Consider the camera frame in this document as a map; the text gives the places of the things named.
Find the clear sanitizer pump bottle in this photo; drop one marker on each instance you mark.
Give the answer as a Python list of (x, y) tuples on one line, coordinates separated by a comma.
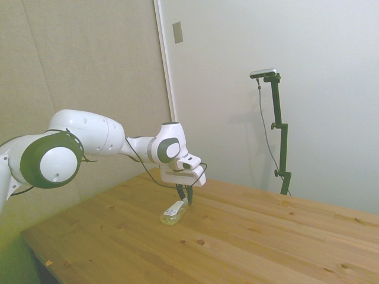
[(173, 211)]

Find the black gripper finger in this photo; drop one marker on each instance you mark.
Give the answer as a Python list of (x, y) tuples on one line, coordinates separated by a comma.
[(181, 192), (190, 195)]

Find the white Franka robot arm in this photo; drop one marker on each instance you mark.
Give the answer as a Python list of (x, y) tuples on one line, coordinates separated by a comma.
[(89, 133)]

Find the grey wall switch plate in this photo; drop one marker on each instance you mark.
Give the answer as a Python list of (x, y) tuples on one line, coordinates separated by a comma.
[(177, 32)]

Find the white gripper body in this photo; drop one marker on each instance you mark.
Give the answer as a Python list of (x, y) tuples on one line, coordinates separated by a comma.
[(183, 177)]

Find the white vertical wall trim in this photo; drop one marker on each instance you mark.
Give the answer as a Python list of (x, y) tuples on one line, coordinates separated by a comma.
[(169, 88)]

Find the dark green camera stand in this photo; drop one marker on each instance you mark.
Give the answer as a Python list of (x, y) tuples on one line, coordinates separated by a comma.
[(282, 148)]

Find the silver camera on stand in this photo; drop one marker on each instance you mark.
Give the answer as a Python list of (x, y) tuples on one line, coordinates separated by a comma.
[(263, 73)]

